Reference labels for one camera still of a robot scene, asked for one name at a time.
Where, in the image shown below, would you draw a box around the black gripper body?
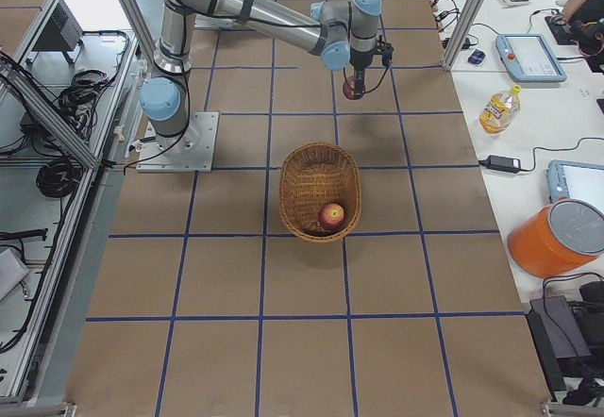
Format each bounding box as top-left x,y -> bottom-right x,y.
349,35 -> 394,81

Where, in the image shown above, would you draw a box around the dark red apple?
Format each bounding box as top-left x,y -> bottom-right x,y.
342,77 -> 358,100

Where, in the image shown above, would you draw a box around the red yellow apple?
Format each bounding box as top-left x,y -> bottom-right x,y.
319,203 -> 345,231

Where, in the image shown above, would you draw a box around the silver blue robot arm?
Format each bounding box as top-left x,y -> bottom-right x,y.
165,0 -> 394,100
139,0 -> 195,156

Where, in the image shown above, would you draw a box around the woven wicker basket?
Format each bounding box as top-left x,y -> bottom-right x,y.
278,142 -> 362,243

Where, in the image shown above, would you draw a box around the yellow drink bottle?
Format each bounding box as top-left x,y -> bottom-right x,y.
478,84 -> 522,134

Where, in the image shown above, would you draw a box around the blue teach pendant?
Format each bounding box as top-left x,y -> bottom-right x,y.
495,34 -> 567,83
546,160 -> 604,211

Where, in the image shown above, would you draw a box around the black power adapter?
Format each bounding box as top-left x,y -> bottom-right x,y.
478,155 -> 522,174

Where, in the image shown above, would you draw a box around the seated person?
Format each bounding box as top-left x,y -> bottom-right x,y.
562,0 -> 603,73

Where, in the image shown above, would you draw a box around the orange cylinder container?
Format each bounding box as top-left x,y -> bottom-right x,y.
507,199 -> 603,278

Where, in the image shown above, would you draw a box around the grey control box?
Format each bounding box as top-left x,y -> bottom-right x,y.
32,0 -> 83,65

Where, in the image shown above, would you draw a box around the aluminium frame post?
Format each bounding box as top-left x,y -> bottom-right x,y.
442,0 -> 484,71

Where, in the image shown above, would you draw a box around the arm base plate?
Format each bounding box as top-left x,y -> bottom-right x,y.
135,111 -> 219,173
194,14 -> 235,30

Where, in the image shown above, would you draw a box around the coiled black cables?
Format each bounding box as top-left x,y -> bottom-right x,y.
36,157 -> 77,199

